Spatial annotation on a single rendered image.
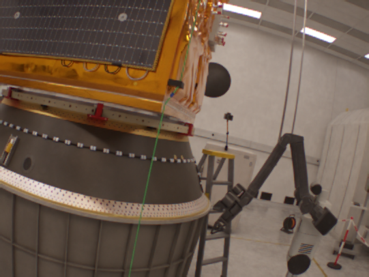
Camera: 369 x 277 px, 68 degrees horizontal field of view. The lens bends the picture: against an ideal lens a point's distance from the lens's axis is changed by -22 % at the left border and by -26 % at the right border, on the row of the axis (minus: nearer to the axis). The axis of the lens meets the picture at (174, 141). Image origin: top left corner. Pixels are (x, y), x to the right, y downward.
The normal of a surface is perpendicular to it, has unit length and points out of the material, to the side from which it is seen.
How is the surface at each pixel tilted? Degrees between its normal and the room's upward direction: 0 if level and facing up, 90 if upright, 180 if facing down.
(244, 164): 90
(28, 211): 90
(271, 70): 90
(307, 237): 90
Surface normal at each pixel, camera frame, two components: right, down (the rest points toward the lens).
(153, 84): -0.16, 0.18
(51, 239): 0.16, 0.09
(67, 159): 0.26, -0.37
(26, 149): -0.01, -0.44
